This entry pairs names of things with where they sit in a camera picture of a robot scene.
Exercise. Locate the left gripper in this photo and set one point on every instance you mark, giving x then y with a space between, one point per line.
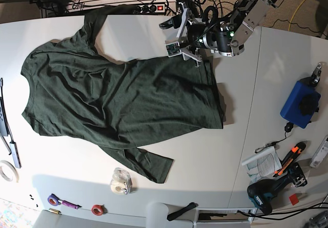
192 35

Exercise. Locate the dark green t-shirt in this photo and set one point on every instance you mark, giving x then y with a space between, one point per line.
76 92

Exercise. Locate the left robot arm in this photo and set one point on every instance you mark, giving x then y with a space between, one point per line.
220 33

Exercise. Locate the black power strip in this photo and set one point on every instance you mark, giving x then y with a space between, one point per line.
149 10

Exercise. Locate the metal clamp tool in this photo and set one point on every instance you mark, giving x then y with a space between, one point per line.
316 74

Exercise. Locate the blue plastic box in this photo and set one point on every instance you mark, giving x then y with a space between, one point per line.
302 103

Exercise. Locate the silver carabiner clip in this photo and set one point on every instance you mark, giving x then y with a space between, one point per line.
270 144

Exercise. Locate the white paper manual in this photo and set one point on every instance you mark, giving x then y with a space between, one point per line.
261 164

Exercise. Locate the orange black utility knife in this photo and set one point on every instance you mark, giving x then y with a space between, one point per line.
290 157

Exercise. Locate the white tape roll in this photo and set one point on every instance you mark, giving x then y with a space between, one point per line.
8 172

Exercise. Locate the red tape roll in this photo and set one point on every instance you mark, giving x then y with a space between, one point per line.
97 210

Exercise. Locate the red square sticker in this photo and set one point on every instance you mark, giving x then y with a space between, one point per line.
294 199

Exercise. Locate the purple tape roll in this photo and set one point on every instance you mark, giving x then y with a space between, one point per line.
53 200

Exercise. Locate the brass small cylinder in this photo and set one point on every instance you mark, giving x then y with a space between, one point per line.
54 211

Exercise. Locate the black cordless drill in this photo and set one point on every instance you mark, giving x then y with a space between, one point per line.
263 191

